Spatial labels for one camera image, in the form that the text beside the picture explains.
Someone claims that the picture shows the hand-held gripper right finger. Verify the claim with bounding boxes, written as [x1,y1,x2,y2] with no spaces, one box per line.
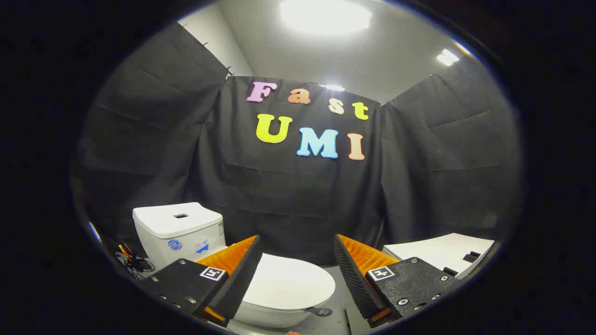
[333,234,464,328]

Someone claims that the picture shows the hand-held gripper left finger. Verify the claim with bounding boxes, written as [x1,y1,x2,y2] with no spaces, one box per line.
[139,235,264,328]

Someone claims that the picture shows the white toilet lid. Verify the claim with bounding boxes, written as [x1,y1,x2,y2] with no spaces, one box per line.
[233,253,336,313]

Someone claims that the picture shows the white grey cabinet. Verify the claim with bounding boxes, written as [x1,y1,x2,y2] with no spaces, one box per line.
[382,233,495,280]

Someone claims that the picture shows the black backdrop cloth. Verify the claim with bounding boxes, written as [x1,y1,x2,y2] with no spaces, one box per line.
[70,21,524,267]

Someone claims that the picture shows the rectangular ceiling light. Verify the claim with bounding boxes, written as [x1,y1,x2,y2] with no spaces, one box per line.
[436,48,461,67]

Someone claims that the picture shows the large round ceiling light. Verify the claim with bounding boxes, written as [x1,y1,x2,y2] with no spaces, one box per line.
[279,0,373,36]

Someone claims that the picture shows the tangle of black cables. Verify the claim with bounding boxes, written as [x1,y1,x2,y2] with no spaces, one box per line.
[114,242,156,280]

